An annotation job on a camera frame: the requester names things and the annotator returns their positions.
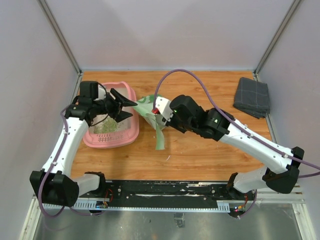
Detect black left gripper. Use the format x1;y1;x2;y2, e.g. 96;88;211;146
93;88;138;123

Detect folded dark grey cloth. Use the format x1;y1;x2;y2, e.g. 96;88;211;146
233;77;271;119

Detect green cat litter pellets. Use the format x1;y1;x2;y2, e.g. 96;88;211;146
93;117;118;134

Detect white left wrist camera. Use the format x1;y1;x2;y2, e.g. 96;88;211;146
97;85;107;100

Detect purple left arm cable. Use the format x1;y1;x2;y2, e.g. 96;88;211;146
36;104;106;218

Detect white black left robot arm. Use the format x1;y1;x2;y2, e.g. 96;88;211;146
29;81;137;207

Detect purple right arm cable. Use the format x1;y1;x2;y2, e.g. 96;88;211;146
153;69;320;179

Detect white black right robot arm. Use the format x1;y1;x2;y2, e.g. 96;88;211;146
166;95;304;200

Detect green cat litter bag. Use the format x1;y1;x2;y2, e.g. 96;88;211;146
133;94;166;150

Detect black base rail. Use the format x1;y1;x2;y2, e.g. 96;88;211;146
81;180;254;209

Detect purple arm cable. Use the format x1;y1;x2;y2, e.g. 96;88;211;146
153;69;320;179
36;104;106;218

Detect grey slotted cable duct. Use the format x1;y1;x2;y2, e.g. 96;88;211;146
72;199;231;213

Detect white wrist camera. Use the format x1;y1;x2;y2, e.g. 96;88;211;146
154;96;173;126
97;85;107;100

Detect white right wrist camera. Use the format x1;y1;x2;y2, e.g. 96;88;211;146
154;96;173;126

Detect pink litter box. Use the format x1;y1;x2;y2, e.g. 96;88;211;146
83;81;140;149

